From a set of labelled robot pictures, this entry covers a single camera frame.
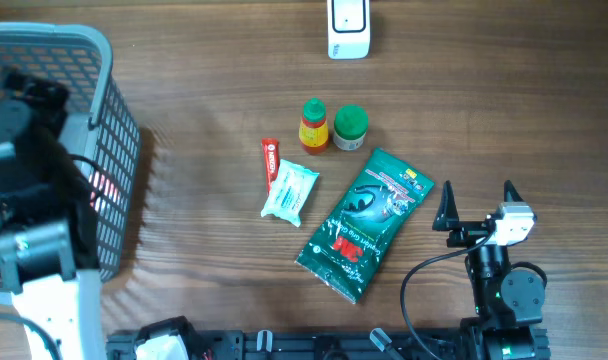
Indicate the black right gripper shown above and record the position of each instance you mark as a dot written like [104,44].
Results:
[447,213]

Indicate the green 3M gloves packet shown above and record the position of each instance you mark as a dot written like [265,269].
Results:
[347,249]

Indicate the white jar green lid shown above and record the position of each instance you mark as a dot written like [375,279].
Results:
[350,126]

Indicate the red sauce bottle green cap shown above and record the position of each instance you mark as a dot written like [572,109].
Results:
[313,131]

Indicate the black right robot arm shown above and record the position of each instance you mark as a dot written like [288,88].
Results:
[508,296]

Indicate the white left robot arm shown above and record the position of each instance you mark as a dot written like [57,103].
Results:
[48,251]

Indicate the white barcode scanner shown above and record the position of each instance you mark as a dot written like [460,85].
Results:
[348,29]

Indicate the mint green wipes packet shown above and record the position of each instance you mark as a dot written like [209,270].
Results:
[289,192]

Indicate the red Nescafe stick sachet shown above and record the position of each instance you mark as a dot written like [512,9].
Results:
[270,148]

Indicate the grey plastic shopping basket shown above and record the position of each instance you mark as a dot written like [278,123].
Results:
[102,129]

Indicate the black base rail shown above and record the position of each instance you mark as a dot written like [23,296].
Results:
[176,338]

